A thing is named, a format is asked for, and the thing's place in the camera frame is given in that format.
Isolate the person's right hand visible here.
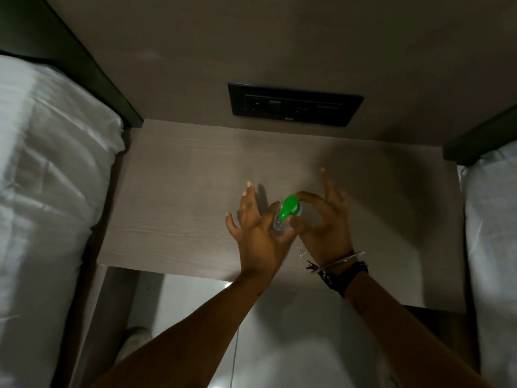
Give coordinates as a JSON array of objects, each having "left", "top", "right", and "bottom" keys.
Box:
[{"left": 291, "top": 167, "right": 356, "bottom": 268}]

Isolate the person's left hand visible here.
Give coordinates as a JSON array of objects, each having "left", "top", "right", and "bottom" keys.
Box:
[{"left": 225, "top": 181, "right": 298, "bottom": 278}]

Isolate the clear bottle with green cap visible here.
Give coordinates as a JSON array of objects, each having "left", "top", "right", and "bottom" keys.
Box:
[{"left": 272, "top": 195, "right": 303, "bottom": 235}]

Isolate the person's right forearm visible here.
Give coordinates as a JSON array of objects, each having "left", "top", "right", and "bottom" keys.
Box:
[{"left": 343, "top": 270, "right": 492, "bottom": 388}]

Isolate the person's left forearm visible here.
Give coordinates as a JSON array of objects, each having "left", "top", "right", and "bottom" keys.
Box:
[{"left": 91, "top": 270, "right": 284, "bottom": 388}]

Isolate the silver bangle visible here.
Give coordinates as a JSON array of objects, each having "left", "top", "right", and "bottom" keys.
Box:
[{"left": 316, "top": 251, "right": 366, "bottom": 275}]

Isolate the grey wooden bedside table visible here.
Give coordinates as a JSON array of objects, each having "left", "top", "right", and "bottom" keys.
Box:
[{"left": 67, "top": 119, "right": 468, "bottom": 388}]

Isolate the short dark headboard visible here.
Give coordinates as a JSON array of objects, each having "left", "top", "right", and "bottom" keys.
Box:
[{"left": 442, "top": 104, "right": 517, "bottom": 166}]

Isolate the white bed with narrow sheet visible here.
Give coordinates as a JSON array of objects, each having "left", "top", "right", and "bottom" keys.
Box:
[{"left": 460, "top": 140, "right": 517, "bottom": 388}]

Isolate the white bed with wide sheet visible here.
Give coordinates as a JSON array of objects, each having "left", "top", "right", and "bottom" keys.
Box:
[{"left": 0, "top": 54, "right": 127, "bottom": 388}]

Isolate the long dark headboard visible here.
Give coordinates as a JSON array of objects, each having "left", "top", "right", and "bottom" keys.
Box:
[{"left": 0, "top": 0, "right": 144, "bottom": 129}]

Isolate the black thread bracelet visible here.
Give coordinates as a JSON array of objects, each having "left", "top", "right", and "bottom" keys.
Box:
[{"left": 306, "top": 260, "right": 370, "bottom": 299}]

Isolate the black wall socket panel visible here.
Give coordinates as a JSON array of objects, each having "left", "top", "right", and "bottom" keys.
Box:
[{"left": 227, "top": 82, "right": 365, "bottom": 128}]

